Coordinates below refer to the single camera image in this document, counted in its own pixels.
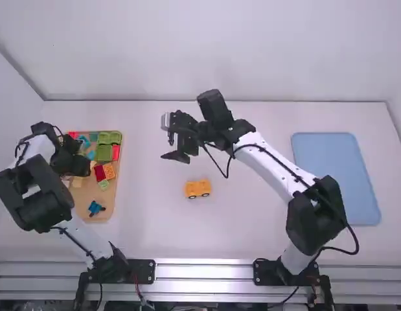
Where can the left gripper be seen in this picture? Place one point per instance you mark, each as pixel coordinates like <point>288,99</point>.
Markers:
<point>75,165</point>

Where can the yellow toy car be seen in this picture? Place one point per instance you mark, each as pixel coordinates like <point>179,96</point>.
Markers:
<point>197,188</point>

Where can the blue toy brick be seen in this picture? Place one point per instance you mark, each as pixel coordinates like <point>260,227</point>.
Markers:
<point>96,208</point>
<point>83,144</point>

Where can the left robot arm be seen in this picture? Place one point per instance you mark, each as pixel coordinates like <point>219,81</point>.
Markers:
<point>35,194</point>

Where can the orange toy brick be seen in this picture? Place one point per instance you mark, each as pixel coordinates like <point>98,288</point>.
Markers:
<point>109,171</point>

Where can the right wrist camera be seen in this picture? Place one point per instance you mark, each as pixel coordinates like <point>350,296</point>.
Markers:
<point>164,122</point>

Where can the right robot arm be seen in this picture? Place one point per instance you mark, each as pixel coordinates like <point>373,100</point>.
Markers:
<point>268,162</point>

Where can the teal toy brick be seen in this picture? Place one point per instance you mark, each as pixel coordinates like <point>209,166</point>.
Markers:
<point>93,137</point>

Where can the blue mat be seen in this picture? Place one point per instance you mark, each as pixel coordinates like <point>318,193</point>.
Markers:
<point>336,178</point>

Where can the silver rails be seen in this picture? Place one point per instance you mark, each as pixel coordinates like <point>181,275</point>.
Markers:
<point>203,275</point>

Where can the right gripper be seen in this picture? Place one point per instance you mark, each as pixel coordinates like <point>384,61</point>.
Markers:
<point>185,136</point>

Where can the large green toy brick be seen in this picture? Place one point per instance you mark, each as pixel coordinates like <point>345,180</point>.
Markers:
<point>109,137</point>

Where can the small green toy brick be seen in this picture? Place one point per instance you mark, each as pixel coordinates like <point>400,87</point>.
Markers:
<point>104,185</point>

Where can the tan tray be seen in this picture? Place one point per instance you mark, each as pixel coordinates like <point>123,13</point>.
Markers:
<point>107,201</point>

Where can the red toy brick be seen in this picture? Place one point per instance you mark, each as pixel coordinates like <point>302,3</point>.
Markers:
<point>99,173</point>
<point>116,153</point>
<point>74,134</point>

